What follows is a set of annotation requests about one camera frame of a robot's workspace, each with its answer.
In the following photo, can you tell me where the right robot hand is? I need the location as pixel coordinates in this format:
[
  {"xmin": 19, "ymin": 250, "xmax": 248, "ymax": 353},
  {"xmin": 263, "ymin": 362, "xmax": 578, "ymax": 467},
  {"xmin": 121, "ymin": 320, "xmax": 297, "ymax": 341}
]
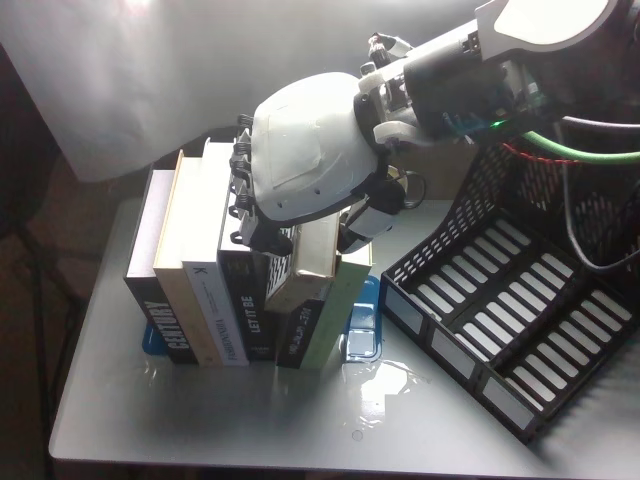
[{"xmin": 224, "ymin": 72, "xmax": 407, "ymax": 257}]

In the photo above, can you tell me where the book with slotted pattern cover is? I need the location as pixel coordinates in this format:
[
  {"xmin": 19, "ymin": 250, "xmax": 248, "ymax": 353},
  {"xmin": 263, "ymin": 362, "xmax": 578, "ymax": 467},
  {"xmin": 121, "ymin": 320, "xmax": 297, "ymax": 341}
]
[{"xmin": 263, "ymin": 212, "xmax": 344, "ymax": 312}]

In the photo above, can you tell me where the cream hardcover book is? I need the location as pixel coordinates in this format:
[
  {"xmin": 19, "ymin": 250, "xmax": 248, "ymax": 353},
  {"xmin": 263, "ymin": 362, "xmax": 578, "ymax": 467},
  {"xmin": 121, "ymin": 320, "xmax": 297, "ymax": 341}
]
[{"xmin": 152, "ymin": 149, "xmax": 221, "ymax": 367}]

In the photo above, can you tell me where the green book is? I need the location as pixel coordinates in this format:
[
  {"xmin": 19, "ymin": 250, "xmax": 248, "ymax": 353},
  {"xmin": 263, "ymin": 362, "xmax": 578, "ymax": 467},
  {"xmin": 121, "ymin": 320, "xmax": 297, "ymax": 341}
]
[{"xmin": 299, "ymin": 242, "xmax": 375, "ymax": 372}]

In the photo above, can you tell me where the blue plastic bookend tray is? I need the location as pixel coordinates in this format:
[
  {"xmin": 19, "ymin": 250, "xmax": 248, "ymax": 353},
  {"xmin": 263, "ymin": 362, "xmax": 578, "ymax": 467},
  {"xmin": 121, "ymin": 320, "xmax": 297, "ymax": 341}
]
[{"xmin": 141, "ymin": 274, "xmax": 387, "ymax": 364}]

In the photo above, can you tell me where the black Let It Be book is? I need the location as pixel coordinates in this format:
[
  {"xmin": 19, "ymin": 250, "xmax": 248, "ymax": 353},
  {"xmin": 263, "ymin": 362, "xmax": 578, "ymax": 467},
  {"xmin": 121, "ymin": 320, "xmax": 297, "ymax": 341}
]
[{"xmin": 216, "ymin": 199, "xmax": 280, "ymax": 362}]

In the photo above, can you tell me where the black Century book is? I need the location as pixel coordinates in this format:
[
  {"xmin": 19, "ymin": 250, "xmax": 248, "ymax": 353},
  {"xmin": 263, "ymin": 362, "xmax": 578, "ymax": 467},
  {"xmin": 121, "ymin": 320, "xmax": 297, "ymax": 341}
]
[{"xmin": 124, "ymin": 168, "xmax": 201, "ymax": 365}]

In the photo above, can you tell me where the white Fashionpedia book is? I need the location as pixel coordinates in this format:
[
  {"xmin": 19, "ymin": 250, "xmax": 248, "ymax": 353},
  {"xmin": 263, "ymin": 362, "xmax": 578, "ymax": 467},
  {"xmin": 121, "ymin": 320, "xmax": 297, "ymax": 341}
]
[{"xmin": 180, "ymin": 139, "xmax": 250, "ymax": 369}]

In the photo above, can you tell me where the black book with white lettering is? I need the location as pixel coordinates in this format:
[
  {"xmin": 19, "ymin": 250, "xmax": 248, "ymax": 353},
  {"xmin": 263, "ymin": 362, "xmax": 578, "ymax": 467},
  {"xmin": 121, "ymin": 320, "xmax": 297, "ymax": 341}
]
[{"xmin": 275, "ymin": 298, "xmax": 329, "ymax": 370}]

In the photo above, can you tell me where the white backdrop sheet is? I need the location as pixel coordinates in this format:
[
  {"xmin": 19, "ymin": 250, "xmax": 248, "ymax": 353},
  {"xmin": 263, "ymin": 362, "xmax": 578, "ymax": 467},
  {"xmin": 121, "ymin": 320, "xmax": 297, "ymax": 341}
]
[{"xmin": 0, "ymin": 0, "xmax": 481, "ymax": 211}]

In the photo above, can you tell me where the black mesh file rack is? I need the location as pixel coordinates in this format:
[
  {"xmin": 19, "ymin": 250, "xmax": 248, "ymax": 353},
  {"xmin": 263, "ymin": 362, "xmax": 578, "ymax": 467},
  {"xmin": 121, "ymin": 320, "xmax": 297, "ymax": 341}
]
[{"xmin": 379, "ymin": 134, "xmax": 640, "ymax": 447}]

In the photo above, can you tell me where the red cable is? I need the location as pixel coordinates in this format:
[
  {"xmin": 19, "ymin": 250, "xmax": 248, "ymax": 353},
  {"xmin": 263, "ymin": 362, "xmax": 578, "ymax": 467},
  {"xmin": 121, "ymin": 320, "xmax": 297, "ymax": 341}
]
[{"xmin": 502, "ymin": 142, "xmax": 576, "ymax": 166}]

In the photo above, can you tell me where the green cable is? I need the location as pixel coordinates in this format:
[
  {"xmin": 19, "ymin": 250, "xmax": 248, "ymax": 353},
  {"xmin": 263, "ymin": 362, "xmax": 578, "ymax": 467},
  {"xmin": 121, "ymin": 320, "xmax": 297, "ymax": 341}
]
[{"xmin": 519, "ymin": 127, "xmax": 640, "ymax": 167}]

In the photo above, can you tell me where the black cable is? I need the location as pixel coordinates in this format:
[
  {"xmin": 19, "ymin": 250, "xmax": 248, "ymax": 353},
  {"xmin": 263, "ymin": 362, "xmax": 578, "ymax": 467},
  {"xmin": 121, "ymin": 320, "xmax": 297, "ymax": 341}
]
[{"xmin": 559, "ymin": 115, "xmax": 640, "ymax": 132}]

